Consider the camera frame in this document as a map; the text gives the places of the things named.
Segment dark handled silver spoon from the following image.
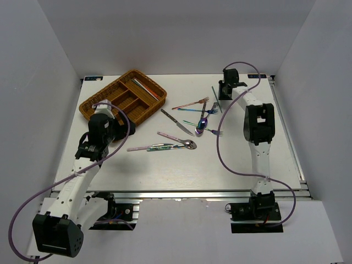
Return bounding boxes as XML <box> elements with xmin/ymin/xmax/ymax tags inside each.
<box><xmin>201</xmin><ymin>102</ymin><xmax>219</xmax><ymax>119</ymax></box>

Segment iridescent purple spoon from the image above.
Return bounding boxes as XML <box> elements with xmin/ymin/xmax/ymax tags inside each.
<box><xmin>195</xmin><ymin>114</ymin><xmax>210</xmax><ymax>136</ymax></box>

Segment white chopstick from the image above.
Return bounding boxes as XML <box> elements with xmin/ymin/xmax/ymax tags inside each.
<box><xmin>132</xmin><ymin>78</ymin><xmax>160</xmax><ymax>100</ymax></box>

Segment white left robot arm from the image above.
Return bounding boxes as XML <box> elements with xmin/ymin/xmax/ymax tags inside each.
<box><xmin>32</xmin><ymin>111</ymin><xmax>135</xmax><ymax>257</ymax></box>

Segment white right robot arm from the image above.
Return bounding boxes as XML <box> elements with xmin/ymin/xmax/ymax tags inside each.
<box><xmin>218</xmin><ymin>69</ymin><xmax>275</xmax><ymax>219</ymax></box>

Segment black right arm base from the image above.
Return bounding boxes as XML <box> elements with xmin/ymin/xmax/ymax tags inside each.
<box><xmin>224</xmin><ymin>191</ymin><xmax>283</xmax><ymax>234</ymax></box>

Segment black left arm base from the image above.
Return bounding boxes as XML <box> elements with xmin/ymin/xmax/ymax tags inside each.
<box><xmin>90</xmin><ymin>192</ymin><xmax>139</xmax><ymax>231</ymax></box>

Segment blue right table label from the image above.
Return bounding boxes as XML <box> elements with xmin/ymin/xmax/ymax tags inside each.
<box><xmin>247</xmin><ymin>74</ymin><xmax>267</xmax><ymax>79</ymax></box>

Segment blue table label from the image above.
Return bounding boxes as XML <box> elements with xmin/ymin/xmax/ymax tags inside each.
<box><xmin>84</xmin><ymin>76</ymin><xmax>103</xmax><ymax>81</ymax></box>
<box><xmin>247</xmin><ymin>74</ymin><xmax>267</xmax><ymax>79</ymax></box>

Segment rose gold fork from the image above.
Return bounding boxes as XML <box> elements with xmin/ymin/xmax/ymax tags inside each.
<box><xmin>172</xmin><ymin>97</ymin><xmax>210</xmax><ymax>110</ymax></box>

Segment blue iridescent fork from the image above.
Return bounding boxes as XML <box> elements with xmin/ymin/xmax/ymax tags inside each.
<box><xmin>177</xmin><ymin>108</ymin><xmax>218</xmax><ymax>114</ymax></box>

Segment brown wicker cutlery tray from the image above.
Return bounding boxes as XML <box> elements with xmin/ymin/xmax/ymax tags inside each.
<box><xmin>79</xmin><ymin>69</ymin><xmax>167</xmax><ymax>126</ymax></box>

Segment blue left table label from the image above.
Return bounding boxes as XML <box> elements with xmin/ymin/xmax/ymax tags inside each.
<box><xmin>84</xmin><ymin>76</ymin><xmax>103</xmax><ymax>81</ymax></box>

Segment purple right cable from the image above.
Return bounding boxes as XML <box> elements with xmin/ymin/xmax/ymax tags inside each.
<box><xmin>216</xmin><ymin>61</ymin><xmax>297</xmax><ymax>228</ymax></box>

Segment purple cable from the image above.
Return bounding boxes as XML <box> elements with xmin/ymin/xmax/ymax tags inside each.
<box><xmin>7</xmin><ymin>101</ymin><xmax>130</xmax><ymax>261</ymax></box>
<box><xmin>216</xmin><ymin>61</ymin><xmax>297</xmax><ymax>228</ymax></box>

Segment pink handled knife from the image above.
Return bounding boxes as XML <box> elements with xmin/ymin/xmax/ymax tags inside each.
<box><xmin>126</xmin><ymin>143</ymin><xmax>173</xmax><ymax>152</ymax></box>

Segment green patterned handle utensil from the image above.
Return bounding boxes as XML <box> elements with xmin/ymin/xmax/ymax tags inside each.
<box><xmin>147</xmin><ymin>145</ymin><xmax>185</xmax><ymax>152</ymax></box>

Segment green handled rainbow fork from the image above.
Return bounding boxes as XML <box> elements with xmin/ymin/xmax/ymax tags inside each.
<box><xmin>183</xmin><ymin>120</ymin><xmax>223</xmax><ymax>137</ymax></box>

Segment black handled steel knife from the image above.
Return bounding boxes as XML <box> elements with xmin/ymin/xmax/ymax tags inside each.
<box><xmin>161</xmin><ymin>109</ymin><xmax>194</xmax><ymax>136</ymax></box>

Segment silver spoon pink handle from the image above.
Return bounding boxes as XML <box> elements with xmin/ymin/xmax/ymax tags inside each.
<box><xmin>157</xmin><ymin>131</ymin><xmax>197</xmax><ymax>150</ymax></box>

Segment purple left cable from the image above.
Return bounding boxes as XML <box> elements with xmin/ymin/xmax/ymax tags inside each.
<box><xmin>7</xmin><ymin>101</ymin><xmax>130</xmax><ymax>261</ymax></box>

